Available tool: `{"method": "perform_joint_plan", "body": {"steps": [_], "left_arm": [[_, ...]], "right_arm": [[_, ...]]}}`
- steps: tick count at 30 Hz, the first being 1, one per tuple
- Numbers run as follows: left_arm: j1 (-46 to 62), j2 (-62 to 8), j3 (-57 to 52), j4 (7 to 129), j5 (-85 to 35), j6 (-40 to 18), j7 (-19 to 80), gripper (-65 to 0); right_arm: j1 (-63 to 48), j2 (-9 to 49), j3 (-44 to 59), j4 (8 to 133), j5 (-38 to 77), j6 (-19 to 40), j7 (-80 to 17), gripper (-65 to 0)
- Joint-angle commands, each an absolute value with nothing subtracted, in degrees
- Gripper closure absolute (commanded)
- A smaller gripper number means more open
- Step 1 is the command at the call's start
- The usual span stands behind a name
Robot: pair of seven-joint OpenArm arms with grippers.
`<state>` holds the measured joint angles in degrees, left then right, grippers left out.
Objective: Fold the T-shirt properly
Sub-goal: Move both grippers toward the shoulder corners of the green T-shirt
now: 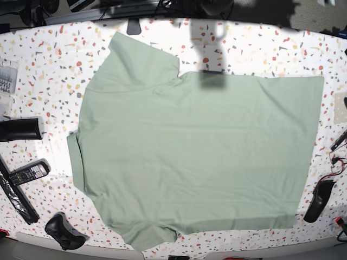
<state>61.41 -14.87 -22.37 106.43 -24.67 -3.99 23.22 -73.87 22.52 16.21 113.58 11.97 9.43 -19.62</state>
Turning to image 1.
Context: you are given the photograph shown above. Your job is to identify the light green T-shirt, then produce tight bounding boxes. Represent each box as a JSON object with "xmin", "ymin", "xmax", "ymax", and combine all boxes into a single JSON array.
[{"xmin": 67, "ymin": 33, "xmax": 324, "ymax": 252}]

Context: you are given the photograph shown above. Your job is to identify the grey monitor stand base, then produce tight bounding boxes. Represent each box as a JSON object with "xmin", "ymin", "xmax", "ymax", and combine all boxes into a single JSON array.
[{"xmin": 126, "ymin": 18, "xmax": 142, "ymax": 35}]

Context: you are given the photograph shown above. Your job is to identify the black TV remote control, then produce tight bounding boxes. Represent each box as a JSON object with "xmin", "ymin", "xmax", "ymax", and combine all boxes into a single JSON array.
[{"xmin": 9, "ymin": 159, "xmax": 50, "ymax": 186}]

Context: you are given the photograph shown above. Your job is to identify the black cylindrical tube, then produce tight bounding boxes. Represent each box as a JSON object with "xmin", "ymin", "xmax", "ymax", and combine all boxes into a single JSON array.
[{"xmin": 1, "ymin": 117, "xmax": 44, "ymax": 142}]

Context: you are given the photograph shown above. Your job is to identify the black game controller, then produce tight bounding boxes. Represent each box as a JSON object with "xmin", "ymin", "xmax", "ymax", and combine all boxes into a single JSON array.
[{"xmin": 44, "ymin": 212, "xmax": 87, "ymax": 251}]

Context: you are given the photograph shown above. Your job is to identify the black curved handheld device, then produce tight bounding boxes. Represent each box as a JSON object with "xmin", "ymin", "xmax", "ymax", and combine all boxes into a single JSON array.
[{"xmin": 304, "ymin": 180, "xmax": 336, "ymax": 223}]

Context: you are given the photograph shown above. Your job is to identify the beige perforated pad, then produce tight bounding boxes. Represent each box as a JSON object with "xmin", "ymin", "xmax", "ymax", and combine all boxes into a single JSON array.
[{"xmin": 333, "ymin": 92, "xmax": 346, "ymax": 125}]

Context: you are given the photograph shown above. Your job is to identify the long black flat bar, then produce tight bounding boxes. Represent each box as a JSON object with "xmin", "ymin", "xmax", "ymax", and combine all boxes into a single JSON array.
[{"xmin": 1, "ymin": 158, "xmax": 39, "ymax": 225}]

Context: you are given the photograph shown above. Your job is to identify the clear plastic parts box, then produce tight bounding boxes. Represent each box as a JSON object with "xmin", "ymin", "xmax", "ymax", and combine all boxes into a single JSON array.
[{"xmin": 0, "ymin": 58, "xmax": 18, "ymax": 95}]

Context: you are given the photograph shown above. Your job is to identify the small red clip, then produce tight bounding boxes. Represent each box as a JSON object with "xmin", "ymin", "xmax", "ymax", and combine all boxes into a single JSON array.
[{"xmin": 335, "ymin": 217, "xmax": 344, "ymax": 225}]

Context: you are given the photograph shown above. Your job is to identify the red and black wire bundle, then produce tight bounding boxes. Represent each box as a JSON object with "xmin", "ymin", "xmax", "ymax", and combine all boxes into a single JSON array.
[{"xmin": 317, "ymin": 151, "xmax": 347, "ymax": 190}]

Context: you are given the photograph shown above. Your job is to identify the black probe with cable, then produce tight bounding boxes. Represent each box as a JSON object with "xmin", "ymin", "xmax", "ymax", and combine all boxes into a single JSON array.
[{"xmin": 331, "ymin": 132, "xmax": 347, "ymax": 151}]

